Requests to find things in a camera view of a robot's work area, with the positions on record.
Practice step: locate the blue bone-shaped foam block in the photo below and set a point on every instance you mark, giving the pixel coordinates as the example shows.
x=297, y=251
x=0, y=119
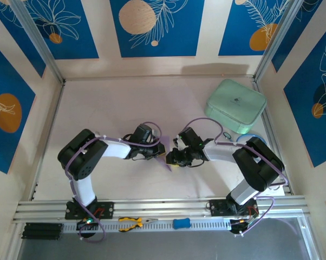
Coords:
x=181, y=223

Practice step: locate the lilac paper sheet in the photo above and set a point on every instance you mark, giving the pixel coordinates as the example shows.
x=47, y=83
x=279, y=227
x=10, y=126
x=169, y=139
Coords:
x=167, y=142

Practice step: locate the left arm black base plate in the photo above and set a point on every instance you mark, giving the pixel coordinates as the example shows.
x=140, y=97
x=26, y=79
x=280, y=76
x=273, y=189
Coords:
x=106, y=210

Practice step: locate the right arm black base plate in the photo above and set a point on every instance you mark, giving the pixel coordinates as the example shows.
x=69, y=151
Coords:
x=218, y=208

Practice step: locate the blue tube stethoscope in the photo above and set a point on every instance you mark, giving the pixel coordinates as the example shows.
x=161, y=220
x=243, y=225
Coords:
x=242, y=136

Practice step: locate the aluminium mounting rail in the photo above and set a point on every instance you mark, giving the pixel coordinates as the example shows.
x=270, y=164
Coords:
x=163, y=205

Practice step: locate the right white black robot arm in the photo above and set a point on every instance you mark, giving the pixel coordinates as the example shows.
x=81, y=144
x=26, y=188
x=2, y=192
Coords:
x=257, y=165

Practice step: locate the aluminium frame post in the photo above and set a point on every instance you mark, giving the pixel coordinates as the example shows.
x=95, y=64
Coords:
x=35, y=32
x=280, y=32

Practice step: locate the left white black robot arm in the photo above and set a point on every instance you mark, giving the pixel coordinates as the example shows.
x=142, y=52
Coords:
x=81, y=157

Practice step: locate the mint green zip case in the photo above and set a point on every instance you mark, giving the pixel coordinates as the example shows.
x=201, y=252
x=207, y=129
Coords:
x=236, y=94

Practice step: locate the aluminium side rail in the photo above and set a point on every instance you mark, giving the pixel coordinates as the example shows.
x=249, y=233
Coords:
x=269, y=127
x=54, y=113

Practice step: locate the blue floral wall poster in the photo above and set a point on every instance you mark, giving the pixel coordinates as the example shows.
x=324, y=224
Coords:
x=233, y=27
x=293, y=40
x=16, y=40
x=79, y=40
x=16, y=81
x=301, y=108
x=179, y=40

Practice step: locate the black ribbed box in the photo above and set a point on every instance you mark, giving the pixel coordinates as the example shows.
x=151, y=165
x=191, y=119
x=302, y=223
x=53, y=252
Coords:
x=42, y=231

